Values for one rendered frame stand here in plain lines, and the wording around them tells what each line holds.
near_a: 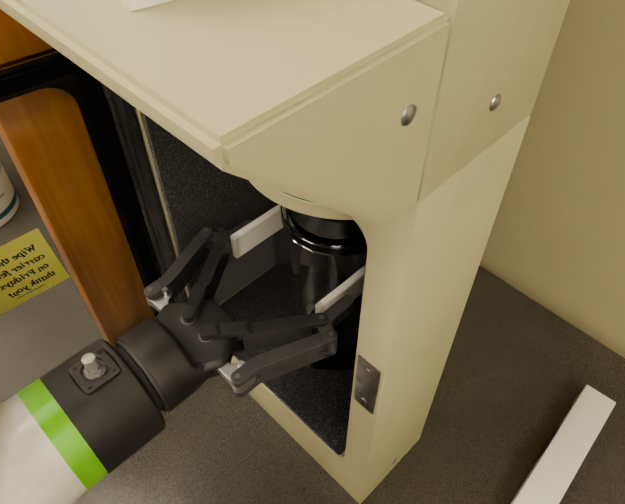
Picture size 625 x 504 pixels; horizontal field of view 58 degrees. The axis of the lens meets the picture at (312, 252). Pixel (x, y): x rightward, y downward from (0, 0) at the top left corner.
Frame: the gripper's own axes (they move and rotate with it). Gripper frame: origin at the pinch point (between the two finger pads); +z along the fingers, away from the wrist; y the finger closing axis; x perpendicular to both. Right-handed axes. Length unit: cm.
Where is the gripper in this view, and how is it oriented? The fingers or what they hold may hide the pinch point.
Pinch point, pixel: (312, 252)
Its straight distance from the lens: 56.0
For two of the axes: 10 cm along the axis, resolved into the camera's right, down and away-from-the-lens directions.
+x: -0.1, 6.7, 7.4
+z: 7.1, -5.2, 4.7
